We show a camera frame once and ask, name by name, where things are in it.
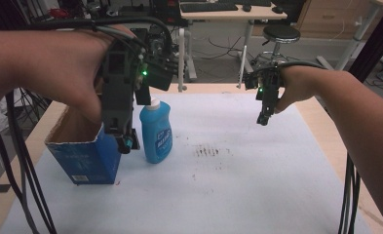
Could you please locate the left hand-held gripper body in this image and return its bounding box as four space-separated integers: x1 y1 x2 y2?
96 23 180 138

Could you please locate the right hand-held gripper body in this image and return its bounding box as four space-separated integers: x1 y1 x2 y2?
243 65 286 115

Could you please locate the blue detergent bottle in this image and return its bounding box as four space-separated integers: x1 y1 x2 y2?
138 97 174 165

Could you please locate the blue cardboard box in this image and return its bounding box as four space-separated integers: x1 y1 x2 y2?
44 106 123 186

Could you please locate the person's right hand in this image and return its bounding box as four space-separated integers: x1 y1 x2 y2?
273 65 330 115

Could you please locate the person's left hand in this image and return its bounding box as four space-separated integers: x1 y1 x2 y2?
32 24 137 125

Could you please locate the black round stool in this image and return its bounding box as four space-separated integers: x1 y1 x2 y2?
250 23 302 67

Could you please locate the white table mat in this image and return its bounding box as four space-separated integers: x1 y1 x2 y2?
0 92 373 234

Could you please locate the wooden office desk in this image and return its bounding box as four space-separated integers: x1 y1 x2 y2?
177 0 288 93

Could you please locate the wooden drawer cabinet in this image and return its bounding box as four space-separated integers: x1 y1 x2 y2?
295 0 375 41

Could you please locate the black keyboard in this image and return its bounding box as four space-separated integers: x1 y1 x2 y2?
180 2 240 14

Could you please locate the red object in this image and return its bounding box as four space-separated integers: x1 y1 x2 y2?
48 7 72 20

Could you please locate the white metal stand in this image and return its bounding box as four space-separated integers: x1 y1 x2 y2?
315 0 383 71

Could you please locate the black metal pole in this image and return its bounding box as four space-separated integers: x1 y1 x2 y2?
348 0 383 83

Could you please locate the black floor cable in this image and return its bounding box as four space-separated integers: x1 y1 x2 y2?
193 34 246 62

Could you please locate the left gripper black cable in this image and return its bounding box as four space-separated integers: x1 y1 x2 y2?
0 16 174 234

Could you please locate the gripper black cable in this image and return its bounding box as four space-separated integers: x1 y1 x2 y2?
0 16 174 234
252 59 363 234

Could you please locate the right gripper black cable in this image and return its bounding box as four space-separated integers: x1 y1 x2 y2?
252 59 363 234

